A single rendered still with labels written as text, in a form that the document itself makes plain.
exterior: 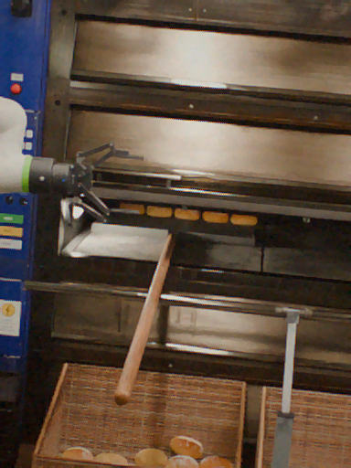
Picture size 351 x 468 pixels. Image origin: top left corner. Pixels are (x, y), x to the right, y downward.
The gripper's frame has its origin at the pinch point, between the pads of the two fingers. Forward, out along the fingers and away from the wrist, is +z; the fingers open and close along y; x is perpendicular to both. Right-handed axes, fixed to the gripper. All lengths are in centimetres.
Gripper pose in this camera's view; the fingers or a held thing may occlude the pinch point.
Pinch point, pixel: (136, 185)
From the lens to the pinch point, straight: 294.1
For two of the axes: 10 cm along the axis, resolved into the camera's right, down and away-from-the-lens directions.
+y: -0.9, 9.8, 1.7
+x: -0.7, 1.6, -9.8
